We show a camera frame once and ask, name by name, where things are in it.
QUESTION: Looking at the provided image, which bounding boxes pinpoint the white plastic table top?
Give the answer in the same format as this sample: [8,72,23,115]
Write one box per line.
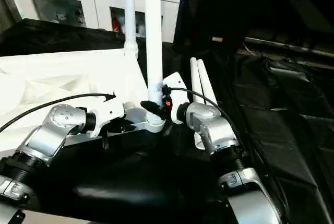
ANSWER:
[0,47,167,155]

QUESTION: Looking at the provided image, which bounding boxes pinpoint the black plastic mat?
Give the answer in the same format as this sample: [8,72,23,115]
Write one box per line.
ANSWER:
[0,17,334,224]

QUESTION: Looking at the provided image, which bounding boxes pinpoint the red box in cabinet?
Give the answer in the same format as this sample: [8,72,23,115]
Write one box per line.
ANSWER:
[111,12,120,34]

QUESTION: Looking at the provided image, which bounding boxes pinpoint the black right camera cable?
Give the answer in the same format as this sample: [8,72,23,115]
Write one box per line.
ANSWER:
[162,85,292,224]

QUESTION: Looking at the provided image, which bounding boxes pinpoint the black camera cable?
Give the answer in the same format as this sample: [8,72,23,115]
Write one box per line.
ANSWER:
[0,91,117,134]
[162,85,292,224]

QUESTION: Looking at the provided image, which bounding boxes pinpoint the black left camera cable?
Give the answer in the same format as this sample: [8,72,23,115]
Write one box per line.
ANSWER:
[0,91,117,134]

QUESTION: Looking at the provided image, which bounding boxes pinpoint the dark metal rail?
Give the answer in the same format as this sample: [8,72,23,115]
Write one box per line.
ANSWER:
[244,37,334,59]

